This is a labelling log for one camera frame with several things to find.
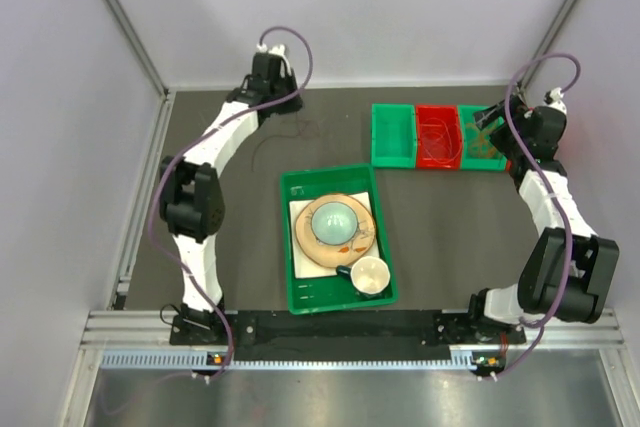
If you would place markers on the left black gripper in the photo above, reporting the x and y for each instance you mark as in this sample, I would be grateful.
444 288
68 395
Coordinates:
293 105

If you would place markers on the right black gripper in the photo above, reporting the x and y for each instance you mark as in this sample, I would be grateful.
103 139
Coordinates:
485 119

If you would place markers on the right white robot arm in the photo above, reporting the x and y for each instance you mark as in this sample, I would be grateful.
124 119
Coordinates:
569 272

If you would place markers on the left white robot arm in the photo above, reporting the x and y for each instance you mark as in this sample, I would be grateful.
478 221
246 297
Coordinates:
191 202

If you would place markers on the green bin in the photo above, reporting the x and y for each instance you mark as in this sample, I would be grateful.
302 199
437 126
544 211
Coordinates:
477 153
393 136

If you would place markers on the pale blue upturned bowl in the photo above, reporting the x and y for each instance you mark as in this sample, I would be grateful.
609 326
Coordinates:
334 223

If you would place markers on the beige ceramic plate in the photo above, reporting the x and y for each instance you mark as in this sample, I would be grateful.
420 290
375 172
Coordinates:
332 230

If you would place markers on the white and green cup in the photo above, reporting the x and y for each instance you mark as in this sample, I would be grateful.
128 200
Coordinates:
369 275

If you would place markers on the large green plastic tray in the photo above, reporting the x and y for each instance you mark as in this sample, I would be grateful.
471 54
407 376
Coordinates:
334 293

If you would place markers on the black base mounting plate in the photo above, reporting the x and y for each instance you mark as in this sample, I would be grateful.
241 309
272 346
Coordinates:
434 327

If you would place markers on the left aluminium frame post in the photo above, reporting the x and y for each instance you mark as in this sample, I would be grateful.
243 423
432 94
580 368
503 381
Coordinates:
135 44

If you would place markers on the aluminium frame post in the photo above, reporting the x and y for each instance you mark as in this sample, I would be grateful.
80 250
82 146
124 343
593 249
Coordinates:
549 40
135 44

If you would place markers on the right aluminium frame post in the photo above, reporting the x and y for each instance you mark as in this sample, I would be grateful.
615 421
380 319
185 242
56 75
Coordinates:
549 40

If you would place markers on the grey slotted cable duct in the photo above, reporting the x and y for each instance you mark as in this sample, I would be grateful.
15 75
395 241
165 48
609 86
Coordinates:
205 361

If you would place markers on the aluminium front rail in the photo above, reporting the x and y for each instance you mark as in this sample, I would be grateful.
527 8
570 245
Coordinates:
136 329

